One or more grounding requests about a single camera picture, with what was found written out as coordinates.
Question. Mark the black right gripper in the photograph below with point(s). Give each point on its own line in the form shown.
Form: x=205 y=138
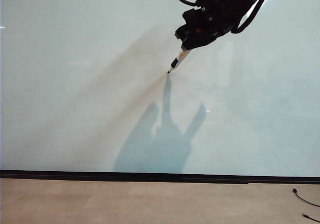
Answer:
x=212 y=20

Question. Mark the white black whiteboard marker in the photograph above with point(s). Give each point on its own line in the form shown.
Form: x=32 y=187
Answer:
x=178 y=59

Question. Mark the large white glass whiteboard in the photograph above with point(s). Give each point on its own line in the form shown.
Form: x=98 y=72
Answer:
x=75 y=84

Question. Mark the black whiteboard bottom rail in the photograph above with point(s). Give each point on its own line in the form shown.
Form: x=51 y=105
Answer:
x=150 y=176

